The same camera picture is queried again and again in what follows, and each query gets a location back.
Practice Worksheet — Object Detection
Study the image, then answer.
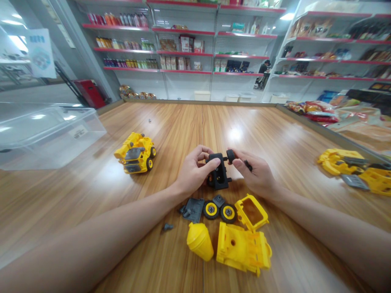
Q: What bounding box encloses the person's right hand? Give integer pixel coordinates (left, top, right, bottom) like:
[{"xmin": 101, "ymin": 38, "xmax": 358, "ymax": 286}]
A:
[{"xmin": 231, "ymin": 151, "xmax": 278, "ymax": 201}]

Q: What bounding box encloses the person's left hand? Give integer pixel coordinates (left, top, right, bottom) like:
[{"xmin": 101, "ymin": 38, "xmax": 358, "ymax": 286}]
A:
[{"xmin": 175, "ymin": 145, "xmax": 222, "ymax": 198}]

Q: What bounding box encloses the black toy truck chassis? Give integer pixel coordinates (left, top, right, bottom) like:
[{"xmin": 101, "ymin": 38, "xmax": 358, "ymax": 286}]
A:
[{"xmin": 205, "ymin": 151, "xmax": 233, "ymax": 191}]

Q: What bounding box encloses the grey toy panel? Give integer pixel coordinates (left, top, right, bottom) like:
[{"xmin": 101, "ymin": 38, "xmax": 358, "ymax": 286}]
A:
[{"xmin": 178, "ymin": 197, "xmax": 205, "ymax": 224}]

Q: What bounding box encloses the black yellow toy wheel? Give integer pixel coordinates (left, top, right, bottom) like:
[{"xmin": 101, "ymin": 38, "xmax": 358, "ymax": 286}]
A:
[
  {"xmin": 202, "ymin": 200, "xmax": 220, "ymax": 220},
  {"xmin": 220, "ymin": 203, "xmax": 238, "ymax": 224}
]

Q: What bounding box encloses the assembled yellow toy truck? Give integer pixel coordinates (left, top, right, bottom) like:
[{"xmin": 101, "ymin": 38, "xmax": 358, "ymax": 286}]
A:
[{"xmin": 114, "ymin": 131, "xmax": 157, "ymax": 175}]

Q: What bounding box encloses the yellow toy mixer drum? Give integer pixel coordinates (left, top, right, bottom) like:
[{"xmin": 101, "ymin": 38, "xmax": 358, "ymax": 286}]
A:
[{"xmin": 186, "ymin": 222, "xmax": 215, "ymax": 262}]

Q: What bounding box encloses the yellow toy truck body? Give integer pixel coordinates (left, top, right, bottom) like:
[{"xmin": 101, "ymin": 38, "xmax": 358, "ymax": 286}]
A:
[{"xmin": 216, "ymin": 221, "xmax": 273, "ymax": 278}]

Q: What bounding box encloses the pile of snack packets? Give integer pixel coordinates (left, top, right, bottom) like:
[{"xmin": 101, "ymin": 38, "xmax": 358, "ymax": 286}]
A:
[{"xmin": 284, "ymin": 100, "xmax": 340, "ymax": 124}]

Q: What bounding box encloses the row of round patterned tins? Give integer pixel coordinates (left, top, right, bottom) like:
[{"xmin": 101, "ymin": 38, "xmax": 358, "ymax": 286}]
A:
[{"xmin": 119, "ymin": 84, "xmax": 157, "ymax": 101}]

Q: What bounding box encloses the pile of yellow grey toy parts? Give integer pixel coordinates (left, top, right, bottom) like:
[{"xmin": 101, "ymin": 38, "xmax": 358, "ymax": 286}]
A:
[{"xmin": 316, "ymin": 148, "xmax": 391, "ymax": 197}]

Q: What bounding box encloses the red white shop shelving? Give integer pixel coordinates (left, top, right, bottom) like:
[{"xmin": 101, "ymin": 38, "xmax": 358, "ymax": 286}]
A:
[
  {"xmin": 75, "ymin": 0, "xmax": 287, "ymax": 102},
  {"xmin": 263, "ymin": 0, "xmax": 391, "ymax": 103}
]

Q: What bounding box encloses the red case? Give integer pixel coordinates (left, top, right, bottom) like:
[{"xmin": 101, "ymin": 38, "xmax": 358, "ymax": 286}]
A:
[{"xmin": 72, "ymin": 79, "xmax": 108, "ymax": 110}]

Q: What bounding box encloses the clear plastic storage box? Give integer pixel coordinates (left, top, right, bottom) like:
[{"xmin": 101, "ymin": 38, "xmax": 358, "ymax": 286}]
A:
[{"xmin": 0, "ymin": 102, "xmax": 108, "ymax": 171}]

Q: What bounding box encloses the white blue poster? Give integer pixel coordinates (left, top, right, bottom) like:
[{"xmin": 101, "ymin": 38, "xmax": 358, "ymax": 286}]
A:
[{"xmin": 25, "ymin": 28, "xmax": 57, "ymax": 79}]

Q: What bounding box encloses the yellow toy cab frame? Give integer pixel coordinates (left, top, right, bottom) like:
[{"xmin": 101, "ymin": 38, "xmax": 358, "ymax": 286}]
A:
[{"xmin": 234, "ymin": 193, "xmax": 269, "ymax": 232}]

